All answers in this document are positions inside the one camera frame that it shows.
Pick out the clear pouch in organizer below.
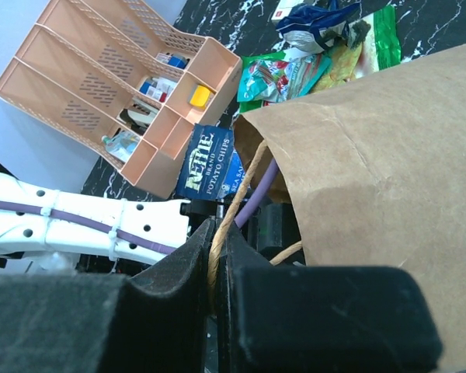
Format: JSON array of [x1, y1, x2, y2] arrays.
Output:
[[102, 131, 139, 162]]

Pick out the dark blue snack bag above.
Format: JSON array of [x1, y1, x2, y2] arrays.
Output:
[[276, 1, 361, 54]]

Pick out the small white box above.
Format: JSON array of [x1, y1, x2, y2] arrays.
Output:
[[271, 0, 304, 23]]

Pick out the brown paper bag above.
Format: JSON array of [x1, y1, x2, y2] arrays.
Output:
[[234, 44, 466, 371]]

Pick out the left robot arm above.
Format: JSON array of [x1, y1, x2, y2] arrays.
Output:
[[0, 164, 229, 274]]

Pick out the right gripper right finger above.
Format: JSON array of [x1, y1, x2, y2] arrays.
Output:
[[217, 228, 443, 372]]

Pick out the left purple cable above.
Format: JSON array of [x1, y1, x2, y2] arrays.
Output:
[[0, 157, 280, 253]]

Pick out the stapler in organizer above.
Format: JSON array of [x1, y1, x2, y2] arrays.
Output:
[[117, 97, 158, 130]]

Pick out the navy Kettle chips bag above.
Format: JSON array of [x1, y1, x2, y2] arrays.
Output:
[[175, 124, 245, 200]]

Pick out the green chips bag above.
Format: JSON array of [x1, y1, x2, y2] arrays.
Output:
[[239, 5, 402, 113]]

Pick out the yellow sticky note block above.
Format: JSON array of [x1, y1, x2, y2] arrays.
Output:
[[189, 85, 213, 109]]

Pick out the orange plastic desk organizer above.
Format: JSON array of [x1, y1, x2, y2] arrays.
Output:
[[0, 1, 242, 198]]

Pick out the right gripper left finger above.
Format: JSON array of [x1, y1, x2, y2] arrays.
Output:
[[0, 219, 215, 372]]

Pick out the teal snack packet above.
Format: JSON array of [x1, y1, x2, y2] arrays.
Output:
[[237, 54, 332, 103]]

